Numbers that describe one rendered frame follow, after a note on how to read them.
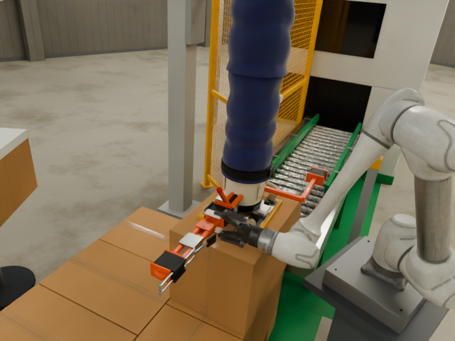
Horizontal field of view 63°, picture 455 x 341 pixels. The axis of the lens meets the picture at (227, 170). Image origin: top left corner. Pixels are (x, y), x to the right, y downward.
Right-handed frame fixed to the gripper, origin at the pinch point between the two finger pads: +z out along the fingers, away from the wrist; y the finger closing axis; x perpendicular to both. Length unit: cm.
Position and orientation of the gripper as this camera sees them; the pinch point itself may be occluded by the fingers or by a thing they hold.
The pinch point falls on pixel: (212, 220)
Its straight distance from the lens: 144.5
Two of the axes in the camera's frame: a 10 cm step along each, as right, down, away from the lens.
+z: -8.9, -2.7, 3.6
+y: -0.8, 8.8, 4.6
